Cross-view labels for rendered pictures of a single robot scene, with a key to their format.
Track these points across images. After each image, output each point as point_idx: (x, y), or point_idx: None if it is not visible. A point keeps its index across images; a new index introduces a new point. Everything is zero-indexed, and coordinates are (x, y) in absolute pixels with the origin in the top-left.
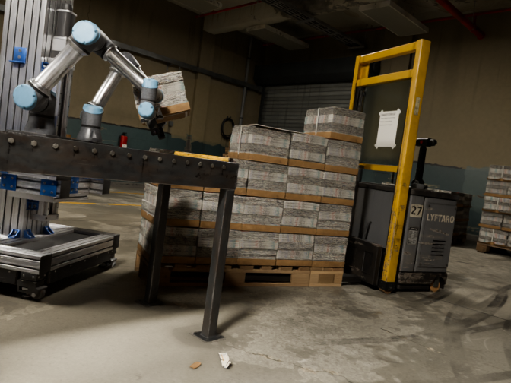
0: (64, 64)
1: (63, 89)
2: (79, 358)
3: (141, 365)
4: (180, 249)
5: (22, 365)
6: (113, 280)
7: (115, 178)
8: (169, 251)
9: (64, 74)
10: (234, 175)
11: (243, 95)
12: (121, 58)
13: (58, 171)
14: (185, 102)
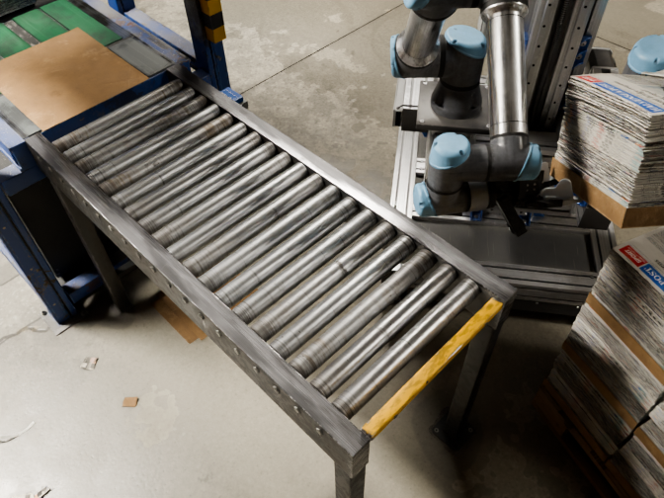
0: (412, 28)
1: (572, 9)
2: (238, 406)
3: (232, 474)
4: (590, 421)
5: (212, 366)
6: (531, 350)
7: (182, 310)
8: (574, 404)
9: (422, 41)
10: (345, 460)
11: None
12: (492, 43)
13: (136, 264)
14: (620, 205)
